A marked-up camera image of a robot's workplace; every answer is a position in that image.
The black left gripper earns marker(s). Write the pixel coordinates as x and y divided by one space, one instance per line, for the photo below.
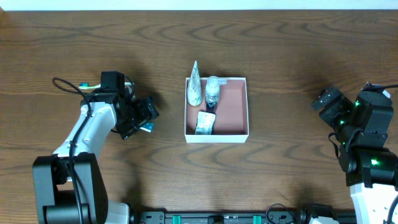
146 109

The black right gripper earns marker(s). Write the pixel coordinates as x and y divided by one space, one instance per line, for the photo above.
325 100

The teal white toothpaste tube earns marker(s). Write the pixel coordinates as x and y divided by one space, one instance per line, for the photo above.
148 127

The white cosmetic tube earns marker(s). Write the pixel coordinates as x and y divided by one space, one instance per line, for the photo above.
194 91

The green white soap box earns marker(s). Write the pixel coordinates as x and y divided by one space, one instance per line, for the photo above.
205 123

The clear pump bottle blue liquid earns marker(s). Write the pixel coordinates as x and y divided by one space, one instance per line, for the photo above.
212 92

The white pink-lined cardboard box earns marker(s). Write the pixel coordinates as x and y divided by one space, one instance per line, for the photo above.
232 116

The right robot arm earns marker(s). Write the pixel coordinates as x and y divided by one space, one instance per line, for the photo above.
360 132

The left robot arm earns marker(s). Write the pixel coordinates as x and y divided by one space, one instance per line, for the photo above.
68 184

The white green toothbrush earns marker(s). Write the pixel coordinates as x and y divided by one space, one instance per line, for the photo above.
87 86

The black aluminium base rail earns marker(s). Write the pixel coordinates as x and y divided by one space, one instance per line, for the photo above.
162 217

